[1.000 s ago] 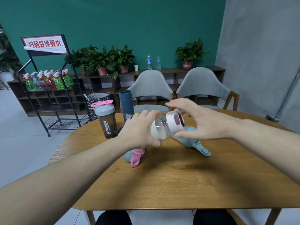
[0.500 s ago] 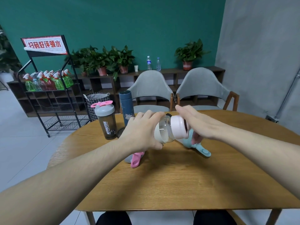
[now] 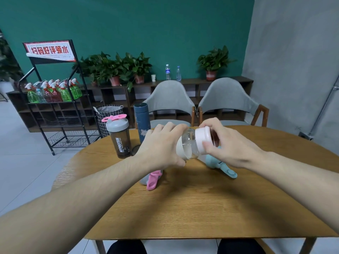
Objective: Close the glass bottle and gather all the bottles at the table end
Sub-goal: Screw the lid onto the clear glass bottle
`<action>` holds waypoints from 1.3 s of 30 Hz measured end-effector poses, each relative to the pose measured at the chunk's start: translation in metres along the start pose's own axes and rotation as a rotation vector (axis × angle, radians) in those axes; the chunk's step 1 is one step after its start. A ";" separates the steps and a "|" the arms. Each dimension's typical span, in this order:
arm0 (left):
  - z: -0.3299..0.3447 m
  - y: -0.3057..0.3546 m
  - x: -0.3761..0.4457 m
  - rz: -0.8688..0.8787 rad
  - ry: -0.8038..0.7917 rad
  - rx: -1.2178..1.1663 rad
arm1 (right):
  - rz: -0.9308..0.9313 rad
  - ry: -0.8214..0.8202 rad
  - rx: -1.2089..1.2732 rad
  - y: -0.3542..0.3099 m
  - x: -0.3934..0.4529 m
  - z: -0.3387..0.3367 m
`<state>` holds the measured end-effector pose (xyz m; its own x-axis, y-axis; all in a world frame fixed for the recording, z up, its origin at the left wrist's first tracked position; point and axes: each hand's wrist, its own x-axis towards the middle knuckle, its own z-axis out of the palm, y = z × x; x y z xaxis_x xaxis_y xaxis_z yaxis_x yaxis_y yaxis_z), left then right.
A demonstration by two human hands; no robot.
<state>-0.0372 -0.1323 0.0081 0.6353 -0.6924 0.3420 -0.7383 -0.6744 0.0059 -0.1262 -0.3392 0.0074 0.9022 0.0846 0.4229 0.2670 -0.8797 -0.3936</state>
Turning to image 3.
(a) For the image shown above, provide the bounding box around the person's left hand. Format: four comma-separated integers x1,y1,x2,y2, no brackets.
135,122,189,179

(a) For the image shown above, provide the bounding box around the person's right hand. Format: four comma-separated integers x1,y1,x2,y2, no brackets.
198,117,263,170

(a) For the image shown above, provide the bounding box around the pink bottle lid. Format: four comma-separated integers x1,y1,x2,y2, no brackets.
195,127,213,152

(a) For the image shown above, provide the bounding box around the clear plastic bottle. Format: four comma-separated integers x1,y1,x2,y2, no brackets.
176,128,200,161

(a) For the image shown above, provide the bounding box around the person's right forearm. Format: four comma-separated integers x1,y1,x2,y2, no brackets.
253,151,339,234

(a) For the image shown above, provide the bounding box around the person's left forearm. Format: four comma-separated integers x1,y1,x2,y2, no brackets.
0,155,143,254

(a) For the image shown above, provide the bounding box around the grey chair with wooden legs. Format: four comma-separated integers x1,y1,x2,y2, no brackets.
142,80,197,129
198,77,270,127

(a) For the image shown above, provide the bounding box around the dark blue thermos flask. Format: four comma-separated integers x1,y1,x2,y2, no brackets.
133,102,151,145

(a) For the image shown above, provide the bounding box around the dark shaker bottle grey lid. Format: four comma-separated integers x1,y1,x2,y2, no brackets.
102,114,132,159

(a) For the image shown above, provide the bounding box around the grid pattern laundry basket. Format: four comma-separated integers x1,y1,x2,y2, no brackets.
93,105,125,138

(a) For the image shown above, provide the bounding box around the potted green plant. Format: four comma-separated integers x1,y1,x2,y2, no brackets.
73,56,106,87
119,52,153,92
196,45,237,82
98,51,126,87

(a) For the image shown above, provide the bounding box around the dark wooden cubby shelf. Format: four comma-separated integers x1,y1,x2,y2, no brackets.
6,76,254,133

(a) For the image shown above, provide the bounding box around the person's left leg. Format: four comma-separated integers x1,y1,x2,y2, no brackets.
106,240,148,254

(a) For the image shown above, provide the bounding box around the person's leg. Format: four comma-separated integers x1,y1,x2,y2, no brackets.
106,240,148,254
217,238,266,254

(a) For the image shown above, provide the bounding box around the person's right leg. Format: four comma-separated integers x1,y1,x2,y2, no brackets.
217,238,266,254

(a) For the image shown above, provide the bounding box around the row of coloured spray bottles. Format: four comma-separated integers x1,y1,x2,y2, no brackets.
24,78,83,104

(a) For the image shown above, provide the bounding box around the red and white sign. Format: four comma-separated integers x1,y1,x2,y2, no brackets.
23,40,77,63

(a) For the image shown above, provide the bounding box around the large plant in white pot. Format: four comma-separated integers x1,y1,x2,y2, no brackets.
0,30,25,94

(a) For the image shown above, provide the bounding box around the light blue bottle with strap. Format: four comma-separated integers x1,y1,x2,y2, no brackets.
198,146,238,179

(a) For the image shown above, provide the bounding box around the grey bottle with pink strap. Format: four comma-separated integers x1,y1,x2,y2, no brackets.
139,170,163,191

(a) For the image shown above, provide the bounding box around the black metal wire rack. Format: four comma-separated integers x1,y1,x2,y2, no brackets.
17,40,103,156

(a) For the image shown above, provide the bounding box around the metal wall conduit pipe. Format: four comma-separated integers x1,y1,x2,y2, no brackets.
308,76,339,138

